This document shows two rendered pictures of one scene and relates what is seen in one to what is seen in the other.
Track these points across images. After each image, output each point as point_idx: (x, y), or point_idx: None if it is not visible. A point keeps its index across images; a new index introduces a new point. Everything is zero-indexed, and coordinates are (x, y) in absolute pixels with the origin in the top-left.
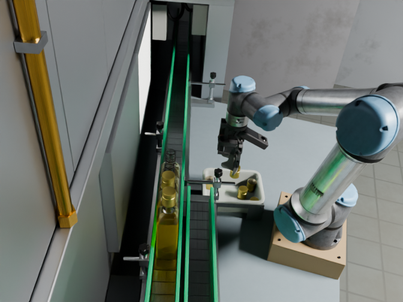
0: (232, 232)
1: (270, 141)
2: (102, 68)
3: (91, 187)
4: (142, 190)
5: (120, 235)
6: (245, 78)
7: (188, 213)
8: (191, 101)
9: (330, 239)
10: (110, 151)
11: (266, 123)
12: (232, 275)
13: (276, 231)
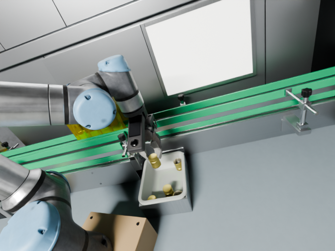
0: (135, 194)
1: (308, 230)
2: (50, 17)
3: (10, 60)
4: None
5: None
6: (111, 58)
7: (99, 137)
8: (286, 115)
9: None
10: (42, 59)
11: None
12: (99, 199)
13: (99, 214)
